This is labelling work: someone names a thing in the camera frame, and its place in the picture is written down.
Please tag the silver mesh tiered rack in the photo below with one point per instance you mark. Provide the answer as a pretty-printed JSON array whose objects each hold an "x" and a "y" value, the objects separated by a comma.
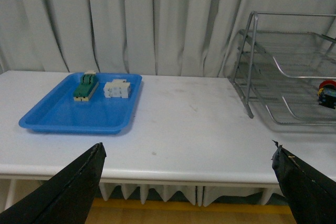
[{"x": 282, "y": 59}]

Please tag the red emergency stop button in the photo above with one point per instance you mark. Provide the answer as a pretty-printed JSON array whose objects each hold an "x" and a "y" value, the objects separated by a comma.
[{"x": 326, "y": 94}]

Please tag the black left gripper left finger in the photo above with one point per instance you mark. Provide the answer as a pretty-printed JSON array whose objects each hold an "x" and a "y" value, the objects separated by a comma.
[{"x": 65, "y": 198}]

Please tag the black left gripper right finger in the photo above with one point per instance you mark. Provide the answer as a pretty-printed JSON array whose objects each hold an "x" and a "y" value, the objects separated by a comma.
[{"x": 310, "y": 194}]

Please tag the blue plastic tray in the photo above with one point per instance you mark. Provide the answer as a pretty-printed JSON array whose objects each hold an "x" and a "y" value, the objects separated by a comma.
[{"x": 58, "y": 112}]

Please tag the green knife switch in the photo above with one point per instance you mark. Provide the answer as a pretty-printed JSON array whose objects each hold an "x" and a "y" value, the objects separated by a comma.
[{"x": 87, "y": 86}]

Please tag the white circuit breaker block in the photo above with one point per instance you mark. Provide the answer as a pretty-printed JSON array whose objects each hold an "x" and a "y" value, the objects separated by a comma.
[{"x": 118, "y": 88}]

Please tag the white pleated curtain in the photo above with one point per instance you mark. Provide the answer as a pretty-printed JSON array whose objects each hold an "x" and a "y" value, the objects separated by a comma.
[{"x": 156, "y": 37}]

